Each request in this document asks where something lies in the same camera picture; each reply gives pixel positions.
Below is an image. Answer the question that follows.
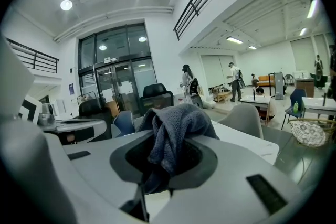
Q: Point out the blue shell chair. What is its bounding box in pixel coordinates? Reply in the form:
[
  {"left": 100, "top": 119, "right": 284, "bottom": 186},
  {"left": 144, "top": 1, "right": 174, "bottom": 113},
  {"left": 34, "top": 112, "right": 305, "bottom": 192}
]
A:
[{"left": 112, "top": 110, "right": 137, "bottom": 138}]

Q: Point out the low wooden table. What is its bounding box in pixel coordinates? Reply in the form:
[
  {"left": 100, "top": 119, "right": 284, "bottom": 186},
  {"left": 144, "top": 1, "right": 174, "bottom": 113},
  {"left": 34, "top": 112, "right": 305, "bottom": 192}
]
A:
[{"left": 213, "top": 90, "right": 233, "bottom": 103}]

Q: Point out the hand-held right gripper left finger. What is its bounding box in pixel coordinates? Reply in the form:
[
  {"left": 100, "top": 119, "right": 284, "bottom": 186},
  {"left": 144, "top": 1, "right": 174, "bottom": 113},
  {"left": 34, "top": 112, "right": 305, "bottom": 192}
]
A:
[{"left": 61, "top": 130, "right": 158, "bottom": 224}]

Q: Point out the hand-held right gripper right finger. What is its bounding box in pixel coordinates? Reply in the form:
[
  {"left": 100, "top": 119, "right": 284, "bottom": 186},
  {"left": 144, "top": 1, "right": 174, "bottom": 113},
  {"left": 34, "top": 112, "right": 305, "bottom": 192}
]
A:
[{"left": 143, "top": 133, "right": 302, "bottom": 224}]

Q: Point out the black mesh office chair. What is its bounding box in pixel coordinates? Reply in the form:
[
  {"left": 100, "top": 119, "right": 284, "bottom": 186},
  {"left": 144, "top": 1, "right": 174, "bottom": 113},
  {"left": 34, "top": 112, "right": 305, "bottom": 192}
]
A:
[{"left": 139, "top": 83, "right": 174, "bottom": 116}]

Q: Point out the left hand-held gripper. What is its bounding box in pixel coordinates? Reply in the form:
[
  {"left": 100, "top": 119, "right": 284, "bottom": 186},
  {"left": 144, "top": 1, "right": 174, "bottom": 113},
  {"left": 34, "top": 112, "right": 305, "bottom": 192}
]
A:
[{"left": 17, "top": 94, "right": 43, "bottom": 124}]

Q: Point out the glass entrance door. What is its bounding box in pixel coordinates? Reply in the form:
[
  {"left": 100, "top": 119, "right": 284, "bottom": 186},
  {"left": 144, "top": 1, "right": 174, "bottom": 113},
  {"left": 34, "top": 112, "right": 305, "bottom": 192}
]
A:
[{"left": 77, "top": 23, "right": 158, "bottom": 120}]

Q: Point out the white paper notice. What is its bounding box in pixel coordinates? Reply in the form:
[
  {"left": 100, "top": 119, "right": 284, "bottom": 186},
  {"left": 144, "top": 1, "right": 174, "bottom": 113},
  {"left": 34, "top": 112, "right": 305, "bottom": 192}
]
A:
[
  {"left": 101, "top": 88, "right": 114, "bottom": 102},
  {"left": 119, "top": 80, "right": 134, "bottom": 95}
]

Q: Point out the round ceiling light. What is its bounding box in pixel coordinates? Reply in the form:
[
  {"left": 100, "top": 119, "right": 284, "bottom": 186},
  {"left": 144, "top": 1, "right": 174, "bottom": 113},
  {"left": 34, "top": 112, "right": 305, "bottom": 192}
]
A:
[{"left": 59, "top": 0, "right": 74, "bottom": 11}]

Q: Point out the brown wooden cabinet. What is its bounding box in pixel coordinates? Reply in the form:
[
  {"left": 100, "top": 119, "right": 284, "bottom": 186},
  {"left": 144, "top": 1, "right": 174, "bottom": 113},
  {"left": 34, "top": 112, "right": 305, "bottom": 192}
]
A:
[{"left": 296, "top": 77, "right": 315, "bottom": 98}]

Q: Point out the white floor cushion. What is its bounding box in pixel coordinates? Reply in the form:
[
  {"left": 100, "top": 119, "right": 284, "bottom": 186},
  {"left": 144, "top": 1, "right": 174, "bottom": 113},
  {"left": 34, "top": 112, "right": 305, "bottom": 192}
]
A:
[{"left": 201, "top": 99, "right": 216, "bottom": 110}]

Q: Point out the grey shell chair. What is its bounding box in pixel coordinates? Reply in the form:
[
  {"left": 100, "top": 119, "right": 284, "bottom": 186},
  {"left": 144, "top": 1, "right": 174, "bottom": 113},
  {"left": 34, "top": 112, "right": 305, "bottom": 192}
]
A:
[{"left": 217, "top": 103, "right": 265, "bottom": 140}]

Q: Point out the black high-back office chair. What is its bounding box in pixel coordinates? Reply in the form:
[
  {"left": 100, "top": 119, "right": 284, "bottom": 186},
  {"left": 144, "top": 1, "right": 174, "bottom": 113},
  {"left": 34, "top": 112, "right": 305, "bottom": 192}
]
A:
[{"left": 78, "top": 99, "right": 113, "bottom": 142}]

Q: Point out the black framed standing board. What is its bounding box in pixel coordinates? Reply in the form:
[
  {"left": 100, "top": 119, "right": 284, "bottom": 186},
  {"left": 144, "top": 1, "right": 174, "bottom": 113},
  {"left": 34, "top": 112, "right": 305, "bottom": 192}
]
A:
[{"left": 267, "top": 71, "right": 286, "bottom": 100}]

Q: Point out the navy chair with metal legs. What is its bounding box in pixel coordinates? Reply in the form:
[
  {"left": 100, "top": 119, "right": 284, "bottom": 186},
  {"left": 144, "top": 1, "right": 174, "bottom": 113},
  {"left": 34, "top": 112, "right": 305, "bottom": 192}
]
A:
[{"left": 281, "top": 88, "right": 308, "bottom": 131}]

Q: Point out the small white desk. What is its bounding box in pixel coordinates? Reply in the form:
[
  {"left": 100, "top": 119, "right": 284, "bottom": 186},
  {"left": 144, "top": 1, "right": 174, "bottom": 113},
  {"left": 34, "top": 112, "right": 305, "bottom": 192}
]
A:
[{"left": 240, "top": 95, "right": 271, "bottom": 124}]

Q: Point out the long white desk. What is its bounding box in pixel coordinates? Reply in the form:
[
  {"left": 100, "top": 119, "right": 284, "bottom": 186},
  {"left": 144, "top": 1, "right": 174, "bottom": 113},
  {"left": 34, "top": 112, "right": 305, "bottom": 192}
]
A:
[{"left": 301, "top": 96, "right": 336, "bottom": 121}]

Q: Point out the orange sofa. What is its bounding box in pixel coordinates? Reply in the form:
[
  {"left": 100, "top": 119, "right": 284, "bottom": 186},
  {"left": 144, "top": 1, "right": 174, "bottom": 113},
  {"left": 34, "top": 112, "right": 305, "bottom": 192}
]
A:
[{"left": 257, "top": 74, "right": 276, "bottom": 87}]

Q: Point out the dark blue cloth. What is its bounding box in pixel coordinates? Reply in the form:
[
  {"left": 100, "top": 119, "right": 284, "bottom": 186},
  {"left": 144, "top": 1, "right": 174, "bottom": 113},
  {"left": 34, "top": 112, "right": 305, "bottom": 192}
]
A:
[{"left": 136, "top": 103, "right": 221, "bottom": 195}]

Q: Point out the steel electric kettle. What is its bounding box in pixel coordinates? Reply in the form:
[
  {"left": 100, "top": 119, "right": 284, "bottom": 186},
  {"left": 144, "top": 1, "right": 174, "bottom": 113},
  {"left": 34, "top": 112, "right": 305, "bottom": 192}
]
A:
[{"left": 38, "top": 103, "right": 57, "bottom": 131}]

